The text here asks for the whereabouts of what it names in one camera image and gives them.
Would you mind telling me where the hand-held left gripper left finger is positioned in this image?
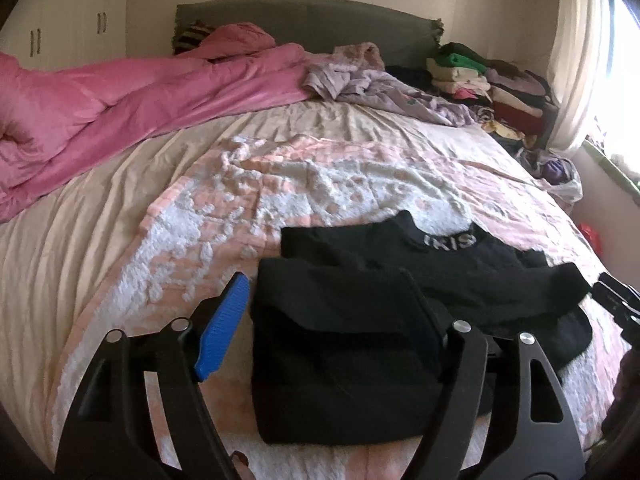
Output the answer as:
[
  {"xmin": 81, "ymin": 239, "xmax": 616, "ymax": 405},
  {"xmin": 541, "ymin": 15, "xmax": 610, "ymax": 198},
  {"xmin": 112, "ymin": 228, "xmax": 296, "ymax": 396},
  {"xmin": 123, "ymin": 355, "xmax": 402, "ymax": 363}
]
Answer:
[{"xmin": 55, "ymin": 272, "xmax": 251, "ymax": 480}]

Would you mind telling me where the grey green headboard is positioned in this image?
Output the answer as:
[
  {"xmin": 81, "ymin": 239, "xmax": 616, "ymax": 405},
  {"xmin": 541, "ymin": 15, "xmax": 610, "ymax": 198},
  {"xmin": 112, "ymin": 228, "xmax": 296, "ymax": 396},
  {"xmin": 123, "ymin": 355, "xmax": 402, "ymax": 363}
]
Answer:
[{"xmin": 175, "ymin": 0, "xmax": 446, "ymax": 59}]

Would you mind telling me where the mauve fleece garment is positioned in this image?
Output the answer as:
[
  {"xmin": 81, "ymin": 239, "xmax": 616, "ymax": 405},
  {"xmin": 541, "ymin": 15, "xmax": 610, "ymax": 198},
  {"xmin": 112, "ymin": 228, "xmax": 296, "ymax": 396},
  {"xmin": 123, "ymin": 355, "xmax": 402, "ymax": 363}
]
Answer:
[{"xmin": 331, "ymin": 41, "xmax": 387, "ymax": 72}]

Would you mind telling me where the cream wardrobe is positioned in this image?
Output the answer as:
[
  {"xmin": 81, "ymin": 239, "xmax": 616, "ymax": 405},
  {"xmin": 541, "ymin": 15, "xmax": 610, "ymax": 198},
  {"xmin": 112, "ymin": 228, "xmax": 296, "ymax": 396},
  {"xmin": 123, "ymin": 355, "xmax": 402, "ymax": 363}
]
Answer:
[{"xmin": 0, "ymin": 0, "xmax": 132, "ymax": 62}]

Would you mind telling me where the white curtain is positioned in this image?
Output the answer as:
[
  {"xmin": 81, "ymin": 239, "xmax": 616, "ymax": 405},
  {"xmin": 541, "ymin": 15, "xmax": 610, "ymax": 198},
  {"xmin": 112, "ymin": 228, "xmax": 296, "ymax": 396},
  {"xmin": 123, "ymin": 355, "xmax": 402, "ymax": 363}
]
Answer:
[{"xmin": 547, "ymin": 0, "xmax": 614, "ymax": 152}]

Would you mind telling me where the pink white patterned blanket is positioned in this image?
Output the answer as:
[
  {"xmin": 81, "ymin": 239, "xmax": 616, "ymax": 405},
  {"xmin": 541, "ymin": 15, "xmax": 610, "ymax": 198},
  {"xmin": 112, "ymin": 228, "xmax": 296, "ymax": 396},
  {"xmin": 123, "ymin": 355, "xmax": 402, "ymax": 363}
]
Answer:
[{"xmin": 50, "ymin": 135, "xmax": 632, "ymax": 480}]

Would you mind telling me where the red plastic bag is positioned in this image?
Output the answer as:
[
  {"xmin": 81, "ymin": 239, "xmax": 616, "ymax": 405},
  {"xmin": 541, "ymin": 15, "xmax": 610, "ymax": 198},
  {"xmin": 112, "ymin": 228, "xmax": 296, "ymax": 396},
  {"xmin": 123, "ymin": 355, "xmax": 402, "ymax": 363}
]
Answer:
[{"xmin": 579, "ymin": 222, "xmax": 606, "ymax": 257}]

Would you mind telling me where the person's left foot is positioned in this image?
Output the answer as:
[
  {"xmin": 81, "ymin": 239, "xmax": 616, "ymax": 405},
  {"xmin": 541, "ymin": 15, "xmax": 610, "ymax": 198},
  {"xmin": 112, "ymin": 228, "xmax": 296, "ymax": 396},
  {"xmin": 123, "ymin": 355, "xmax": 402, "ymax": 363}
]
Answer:
[{"xmin": 227, "ymin": 452, "xmax": 252, "ymax": 477}]

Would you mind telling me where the pile of folded clothes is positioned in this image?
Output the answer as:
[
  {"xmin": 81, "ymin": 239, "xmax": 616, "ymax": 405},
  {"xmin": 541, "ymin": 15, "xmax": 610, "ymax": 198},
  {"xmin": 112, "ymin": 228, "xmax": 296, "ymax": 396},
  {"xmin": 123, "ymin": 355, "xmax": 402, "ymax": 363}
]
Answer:
[{"xmin": 425, "ymin": 42, "xmax": 559, "ymax": 149}]

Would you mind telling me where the window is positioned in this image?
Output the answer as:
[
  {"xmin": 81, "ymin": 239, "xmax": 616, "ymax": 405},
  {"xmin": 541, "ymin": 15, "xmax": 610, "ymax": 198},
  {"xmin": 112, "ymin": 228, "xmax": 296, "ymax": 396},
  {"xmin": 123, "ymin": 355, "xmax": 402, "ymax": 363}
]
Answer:
[{"xmin": 592, "ymin": 0, "xmax": 640, "ymax": 181}]

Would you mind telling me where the white plastic bag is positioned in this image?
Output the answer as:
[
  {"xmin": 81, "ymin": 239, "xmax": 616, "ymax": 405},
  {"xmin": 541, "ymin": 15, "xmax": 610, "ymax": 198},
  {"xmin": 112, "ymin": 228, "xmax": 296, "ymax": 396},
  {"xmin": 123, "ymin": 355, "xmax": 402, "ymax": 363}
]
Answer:
[{"xmin": 520, "ymin": 150, "xmax": 585, "ymax": 204}]

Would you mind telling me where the black crumpled garment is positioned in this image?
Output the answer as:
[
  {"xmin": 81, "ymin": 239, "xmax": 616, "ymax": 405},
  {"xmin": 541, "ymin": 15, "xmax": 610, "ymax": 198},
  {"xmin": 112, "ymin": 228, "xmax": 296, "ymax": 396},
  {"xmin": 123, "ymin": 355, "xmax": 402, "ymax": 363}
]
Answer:
[{"xmin": 385, "ymin": 64, "xmax": 434, "ymax": 92}]

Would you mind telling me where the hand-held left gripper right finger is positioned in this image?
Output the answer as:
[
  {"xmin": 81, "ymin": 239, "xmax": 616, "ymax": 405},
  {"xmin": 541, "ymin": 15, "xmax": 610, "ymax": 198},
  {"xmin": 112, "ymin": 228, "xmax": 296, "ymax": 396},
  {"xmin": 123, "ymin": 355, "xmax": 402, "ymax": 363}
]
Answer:
[{"xmin": 400, "ymin": 270, "xmax": 587, "ymax": 480}]

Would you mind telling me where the lilac crumpled garment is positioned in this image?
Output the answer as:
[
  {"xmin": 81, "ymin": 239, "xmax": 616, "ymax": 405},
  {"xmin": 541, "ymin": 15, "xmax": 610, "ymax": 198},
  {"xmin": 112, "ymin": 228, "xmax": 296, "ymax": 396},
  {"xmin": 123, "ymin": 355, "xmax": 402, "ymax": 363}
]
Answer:
[{"xmin": 304, "ymin": 57, "xmax": 477, "ymax": 129}]

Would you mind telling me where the black sweater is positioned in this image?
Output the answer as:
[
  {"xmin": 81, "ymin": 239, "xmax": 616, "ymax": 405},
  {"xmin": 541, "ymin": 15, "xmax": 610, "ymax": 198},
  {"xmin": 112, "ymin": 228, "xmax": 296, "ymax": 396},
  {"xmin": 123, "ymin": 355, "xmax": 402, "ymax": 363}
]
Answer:
[{"xmin": 250, "ymin": 210, "xmax": 594, "ymax": 446}]

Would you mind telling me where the striped pillow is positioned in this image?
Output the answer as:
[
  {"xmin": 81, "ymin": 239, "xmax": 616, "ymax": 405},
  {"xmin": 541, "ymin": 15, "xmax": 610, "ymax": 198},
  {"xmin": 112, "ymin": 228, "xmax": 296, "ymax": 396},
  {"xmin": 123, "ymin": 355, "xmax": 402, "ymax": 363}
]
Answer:
[{"xmin": 172, "ymin": 20, "xmax": 217, "ymax": 54}]

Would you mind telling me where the pink duvet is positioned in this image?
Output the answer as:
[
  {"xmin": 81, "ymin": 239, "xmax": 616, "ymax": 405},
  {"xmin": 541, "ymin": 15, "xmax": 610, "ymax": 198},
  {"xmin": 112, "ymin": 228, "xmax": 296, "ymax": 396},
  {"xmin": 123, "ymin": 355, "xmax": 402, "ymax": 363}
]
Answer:
[{"xmin": 0, "ymin": 22, "xmax": 332, "ymax": 224}]

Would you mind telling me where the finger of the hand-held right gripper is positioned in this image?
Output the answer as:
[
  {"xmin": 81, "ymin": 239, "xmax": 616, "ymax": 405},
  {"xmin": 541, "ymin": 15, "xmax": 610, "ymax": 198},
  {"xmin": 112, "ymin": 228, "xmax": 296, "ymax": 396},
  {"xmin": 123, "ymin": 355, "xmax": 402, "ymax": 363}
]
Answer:
[{"xmin": 591, "ymin": 272, "xmax": 640, "ymax": 328}]

